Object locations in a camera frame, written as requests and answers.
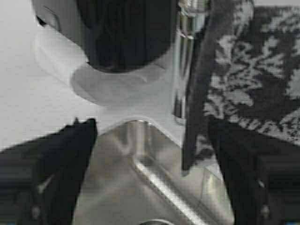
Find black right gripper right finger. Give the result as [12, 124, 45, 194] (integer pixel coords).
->
[208, 118, 300, 225]

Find floral grey black towel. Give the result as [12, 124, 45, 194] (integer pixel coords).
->
[181, 0, 300, 171]

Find black wall soap dispenser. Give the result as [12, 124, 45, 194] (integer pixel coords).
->
[32, 0, 177, 73]

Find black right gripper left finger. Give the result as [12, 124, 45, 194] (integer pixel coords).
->
[0, 118, 98, 225]

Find stainless steel sink basin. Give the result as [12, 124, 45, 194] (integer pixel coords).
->
[73, 120, 234, 225]

